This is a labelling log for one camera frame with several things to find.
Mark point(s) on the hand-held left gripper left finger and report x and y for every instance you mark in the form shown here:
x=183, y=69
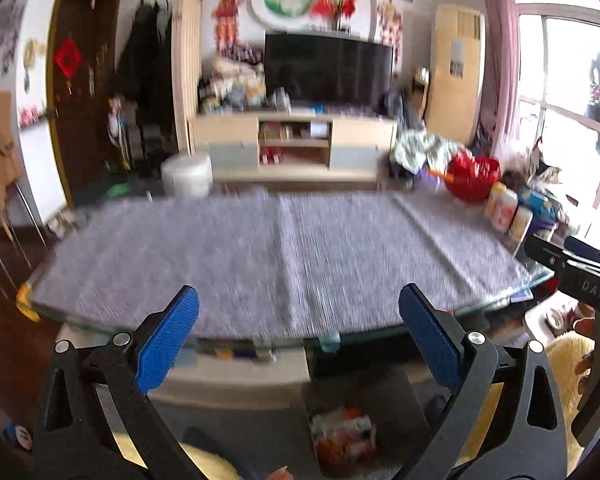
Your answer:
x=170, y=340

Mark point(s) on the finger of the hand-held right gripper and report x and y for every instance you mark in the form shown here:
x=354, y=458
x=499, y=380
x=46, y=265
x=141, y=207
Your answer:
x=547, y=255
x=590, y=252

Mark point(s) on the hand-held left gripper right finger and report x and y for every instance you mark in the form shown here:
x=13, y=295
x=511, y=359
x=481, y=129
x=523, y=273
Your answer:
x=430, y=340

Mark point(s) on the black trash bin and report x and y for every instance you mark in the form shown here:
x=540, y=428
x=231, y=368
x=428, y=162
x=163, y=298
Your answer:
x=410, y=400

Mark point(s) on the person's right hand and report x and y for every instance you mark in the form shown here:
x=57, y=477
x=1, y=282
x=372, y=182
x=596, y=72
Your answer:
x=585, y=330

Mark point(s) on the white jar yellow label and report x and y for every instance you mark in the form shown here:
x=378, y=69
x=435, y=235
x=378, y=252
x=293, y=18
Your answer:
x=520, y=225

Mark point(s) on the blue box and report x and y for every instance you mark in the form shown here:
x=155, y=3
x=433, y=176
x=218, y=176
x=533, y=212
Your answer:
x=540, y=205

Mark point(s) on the white jar pink label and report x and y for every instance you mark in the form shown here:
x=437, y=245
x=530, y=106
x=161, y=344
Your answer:
x=496, y=200
x=505, y=215

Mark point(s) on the white side table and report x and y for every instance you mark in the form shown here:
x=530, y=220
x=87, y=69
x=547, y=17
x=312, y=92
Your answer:
x=540, y=320

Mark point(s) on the white table base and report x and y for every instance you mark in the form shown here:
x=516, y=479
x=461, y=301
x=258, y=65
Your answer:
x=220, y=375

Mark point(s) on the yellow fluffy blanket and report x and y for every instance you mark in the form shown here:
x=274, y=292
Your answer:
x=565, y=380
x=215, y=465

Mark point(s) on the red plastic basket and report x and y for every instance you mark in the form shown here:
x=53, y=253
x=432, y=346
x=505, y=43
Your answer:
x=472, y=175

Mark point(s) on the grey woven tablecloth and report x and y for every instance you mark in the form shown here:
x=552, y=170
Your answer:
x=260, y=260

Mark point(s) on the orange white stick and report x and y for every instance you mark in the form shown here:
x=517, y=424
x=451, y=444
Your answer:
x=441, y=175

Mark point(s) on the window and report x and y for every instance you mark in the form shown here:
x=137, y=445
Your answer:
x=565, y=110

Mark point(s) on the yellow table corner guard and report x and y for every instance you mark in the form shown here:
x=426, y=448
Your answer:
x=26, y=302

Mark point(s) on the floral cloth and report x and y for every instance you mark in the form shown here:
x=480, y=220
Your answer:
x=420, y=152

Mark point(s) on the white round stool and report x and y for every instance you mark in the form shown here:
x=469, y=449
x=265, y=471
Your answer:
x=187, y=175

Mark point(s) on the blue white round object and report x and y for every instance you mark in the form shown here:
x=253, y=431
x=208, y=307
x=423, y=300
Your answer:
x=19, y=435

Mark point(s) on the pink curtain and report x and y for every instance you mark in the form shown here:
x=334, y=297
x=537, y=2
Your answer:
x=500, y=60

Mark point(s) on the beige standing air conditioner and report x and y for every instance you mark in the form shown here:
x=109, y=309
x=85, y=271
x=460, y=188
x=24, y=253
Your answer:
x=455, y=75

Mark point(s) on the grey bag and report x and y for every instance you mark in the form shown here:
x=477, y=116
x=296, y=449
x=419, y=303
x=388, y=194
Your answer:
x=405, y=110

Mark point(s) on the cardboard boxes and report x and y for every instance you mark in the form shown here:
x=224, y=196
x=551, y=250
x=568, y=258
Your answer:
x=421, y=87

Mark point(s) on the red cans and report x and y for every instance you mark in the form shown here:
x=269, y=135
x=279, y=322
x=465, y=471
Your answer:
x=272, y=156

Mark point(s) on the beige TV cabinet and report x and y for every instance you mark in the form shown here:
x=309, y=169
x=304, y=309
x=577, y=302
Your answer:
x=225, y=135

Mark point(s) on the dark wooden door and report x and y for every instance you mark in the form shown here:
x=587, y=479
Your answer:
x=85, y=125

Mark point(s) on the pile of clothes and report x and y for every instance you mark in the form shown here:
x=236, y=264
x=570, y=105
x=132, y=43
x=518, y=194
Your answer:
x=230, y=87

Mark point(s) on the dark coats on rack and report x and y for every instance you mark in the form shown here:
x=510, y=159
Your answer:
x=142, y=75

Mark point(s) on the beige slatted panel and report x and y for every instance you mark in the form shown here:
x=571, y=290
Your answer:
x=187, y=70

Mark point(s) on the red paper figure decoration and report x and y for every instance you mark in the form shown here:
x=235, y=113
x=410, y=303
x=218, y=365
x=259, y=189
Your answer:
x=226, y=20
x=391, y=25

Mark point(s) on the black television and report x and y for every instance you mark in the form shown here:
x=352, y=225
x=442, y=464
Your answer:
x=325, y=70

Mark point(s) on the red diamond door decoration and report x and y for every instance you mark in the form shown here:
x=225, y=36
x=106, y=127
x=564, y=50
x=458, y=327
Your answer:
x=69, y=58

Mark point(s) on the red hanging flower decoration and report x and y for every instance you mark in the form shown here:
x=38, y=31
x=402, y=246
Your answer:
x=332, y=7

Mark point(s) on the round wall picture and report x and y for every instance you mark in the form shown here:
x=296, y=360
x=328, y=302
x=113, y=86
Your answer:
x=285, y=0

